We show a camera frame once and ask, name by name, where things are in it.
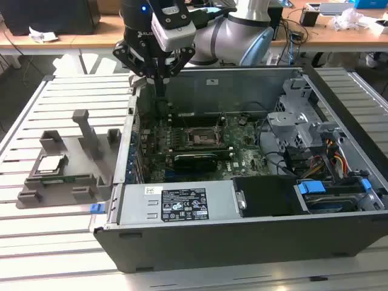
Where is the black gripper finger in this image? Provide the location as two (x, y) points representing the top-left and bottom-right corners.
(112, 41), (159, 98)
(158, 47), (196, 98)

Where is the metal socket cover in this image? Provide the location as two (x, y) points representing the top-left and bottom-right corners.
(214, 119), (229, 141)

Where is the silver CPU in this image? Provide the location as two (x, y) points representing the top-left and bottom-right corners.
(35, 155), (67, 176)

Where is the wooden desk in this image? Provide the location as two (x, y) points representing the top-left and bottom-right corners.
(0, 0), (388, 57)

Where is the large black computer box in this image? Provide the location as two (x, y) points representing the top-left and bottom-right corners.
(0, 0), (101, 36)

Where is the crumpled white paper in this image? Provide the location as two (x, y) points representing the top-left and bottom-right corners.
(28, 25), (59, 44)

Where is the RAM stick with white label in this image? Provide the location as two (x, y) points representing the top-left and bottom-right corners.
(169, 147), (232, 159)

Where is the black graphics card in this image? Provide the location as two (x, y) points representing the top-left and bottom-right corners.
(173, 152), (218, 173)

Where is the green motherboard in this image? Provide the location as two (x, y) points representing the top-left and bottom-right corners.
(133, 113), (293, 184)

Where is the silver metal drive cage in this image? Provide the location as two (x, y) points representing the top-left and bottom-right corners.
(266, 77), (348, 152)

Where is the grey parts rack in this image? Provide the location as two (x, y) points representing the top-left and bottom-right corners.
(16, 109), (122, 210)

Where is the small black box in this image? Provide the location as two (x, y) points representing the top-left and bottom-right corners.
(299, 2), (321, 27)

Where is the green RAM stick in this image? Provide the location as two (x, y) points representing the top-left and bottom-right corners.
(38, 175), (77, 184)

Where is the silver power supply unit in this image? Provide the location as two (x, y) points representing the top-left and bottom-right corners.
(104, 178), (245, 227)

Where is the grey tray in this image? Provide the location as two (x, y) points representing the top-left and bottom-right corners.
(318, 1), (356, 16)

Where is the clear plastic bag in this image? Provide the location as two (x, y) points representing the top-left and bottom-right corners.
(329, 7), (366, 32)

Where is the hard disk in blue carrier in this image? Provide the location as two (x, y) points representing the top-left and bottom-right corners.
(293, 178), (375, 215)

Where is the open black PC case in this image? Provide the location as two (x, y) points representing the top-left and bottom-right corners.
(87, 65), (388, 273)

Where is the blue box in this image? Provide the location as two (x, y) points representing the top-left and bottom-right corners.
(353, 0), (388, 10)

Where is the white box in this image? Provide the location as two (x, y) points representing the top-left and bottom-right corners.
(357, 16), (388, 36)

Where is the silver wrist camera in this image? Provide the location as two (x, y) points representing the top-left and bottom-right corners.
(150, 4), (197, 53)

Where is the yellow red wire bundle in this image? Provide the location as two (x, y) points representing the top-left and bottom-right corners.
(323, 138), (349, 179)

